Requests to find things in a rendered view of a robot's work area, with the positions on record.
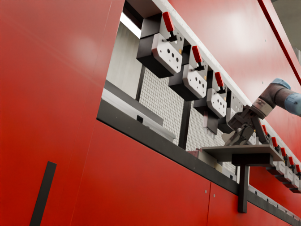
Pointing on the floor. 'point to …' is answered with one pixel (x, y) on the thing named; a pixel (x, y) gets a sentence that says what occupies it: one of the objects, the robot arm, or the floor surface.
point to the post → (184, 124)
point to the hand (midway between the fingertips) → (228, 151)
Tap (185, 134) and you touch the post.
